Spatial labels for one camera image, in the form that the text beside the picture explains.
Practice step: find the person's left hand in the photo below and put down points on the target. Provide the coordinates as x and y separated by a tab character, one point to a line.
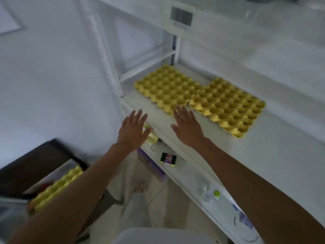
132	134

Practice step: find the person's right hand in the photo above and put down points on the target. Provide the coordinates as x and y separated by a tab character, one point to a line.
189	129

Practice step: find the person's left thumb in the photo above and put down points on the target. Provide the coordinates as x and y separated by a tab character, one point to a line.
149	131

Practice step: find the person's right little finger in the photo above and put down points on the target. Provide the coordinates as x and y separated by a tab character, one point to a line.
193	116

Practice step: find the person's left middle finger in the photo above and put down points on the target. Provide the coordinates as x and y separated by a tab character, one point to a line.
138	115

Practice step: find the person's right middle finger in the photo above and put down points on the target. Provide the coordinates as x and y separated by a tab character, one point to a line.
183	112

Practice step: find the person's left little finger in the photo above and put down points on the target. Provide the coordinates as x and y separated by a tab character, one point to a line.
124	121

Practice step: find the person's right thumb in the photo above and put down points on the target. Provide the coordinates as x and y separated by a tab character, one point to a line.
174	128

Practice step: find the person's left forearm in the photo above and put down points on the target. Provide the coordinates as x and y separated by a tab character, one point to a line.
76	195

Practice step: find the person's right forearm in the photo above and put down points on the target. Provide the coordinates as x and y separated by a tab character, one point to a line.
259	190

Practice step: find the yellow and white packet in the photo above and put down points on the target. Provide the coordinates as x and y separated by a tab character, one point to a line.
151	137

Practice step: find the yellow egg tray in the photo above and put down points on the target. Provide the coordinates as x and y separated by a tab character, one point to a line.
167	86
228	104

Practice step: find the small black printed box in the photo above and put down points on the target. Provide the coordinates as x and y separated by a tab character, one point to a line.
168	159

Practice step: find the purple cardboard box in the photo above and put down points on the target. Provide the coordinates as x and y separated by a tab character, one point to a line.
152	166

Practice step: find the person's sandal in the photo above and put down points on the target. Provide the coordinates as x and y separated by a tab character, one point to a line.
141	188

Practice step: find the clear bottle with green cap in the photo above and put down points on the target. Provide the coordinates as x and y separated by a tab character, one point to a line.
209	194

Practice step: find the person's grey trouser leg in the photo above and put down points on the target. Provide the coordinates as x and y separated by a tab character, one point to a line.
135	210

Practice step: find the white metal shelf rack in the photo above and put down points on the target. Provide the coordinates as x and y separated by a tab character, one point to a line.
279	152

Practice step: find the striped barcode label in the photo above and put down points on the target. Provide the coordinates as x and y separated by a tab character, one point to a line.
181	16

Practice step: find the stack of yellow egg trays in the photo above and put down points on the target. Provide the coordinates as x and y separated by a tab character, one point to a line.
54	188

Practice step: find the dark brown table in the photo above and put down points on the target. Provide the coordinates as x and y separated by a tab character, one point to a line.
30	165

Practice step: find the person's grey shirt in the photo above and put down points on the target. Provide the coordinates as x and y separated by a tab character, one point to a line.
162	236

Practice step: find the clear bag with purple print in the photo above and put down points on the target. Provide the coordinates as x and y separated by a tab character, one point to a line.
245	219

